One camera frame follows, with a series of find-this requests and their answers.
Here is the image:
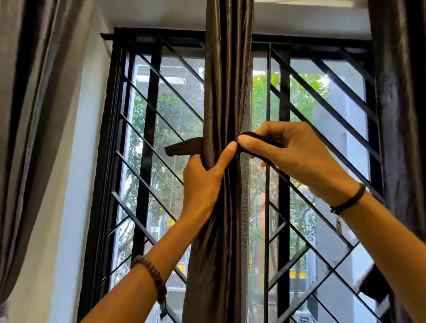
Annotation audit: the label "brown beaded bracelet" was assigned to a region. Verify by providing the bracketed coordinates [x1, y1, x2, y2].
[131, 255, 168, 320]

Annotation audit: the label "black window frame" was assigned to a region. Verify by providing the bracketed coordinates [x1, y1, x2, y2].
[77, 27, 383, 323]

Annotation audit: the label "dark brown curtain tieback strap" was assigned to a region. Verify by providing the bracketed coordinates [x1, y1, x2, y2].
[164, 132, 291, 182]
[358, 264, 392, 303]

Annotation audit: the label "person's right forearm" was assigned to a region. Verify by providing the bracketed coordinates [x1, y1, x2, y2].
[333, 191, 426, 323]

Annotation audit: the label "black cord bracelet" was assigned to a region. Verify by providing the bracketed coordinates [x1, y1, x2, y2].
[329, 183, 367, 233]

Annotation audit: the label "person's left hand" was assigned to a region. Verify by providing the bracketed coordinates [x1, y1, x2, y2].
[181, 141, 238, 223]

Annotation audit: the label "black metal window grille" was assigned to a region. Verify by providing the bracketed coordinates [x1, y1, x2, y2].
[264, 43, 397, 323]
[106, 41, 205, 323]

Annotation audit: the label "green trees outside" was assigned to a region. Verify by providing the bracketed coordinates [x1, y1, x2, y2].
[125, 71, 331, 300]

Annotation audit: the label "person's right hand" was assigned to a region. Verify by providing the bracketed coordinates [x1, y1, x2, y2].
[237, 121, 363, 207]

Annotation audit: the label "grey curtain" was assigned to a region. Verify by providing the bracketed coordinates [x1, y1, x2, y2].
[0, 0, 96, 321]

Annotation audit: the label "dark brown satin curtain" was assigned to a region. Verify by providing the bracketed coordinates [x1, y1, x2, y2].
[367, 0, 426, 323]
[181, 0, 255, 323]

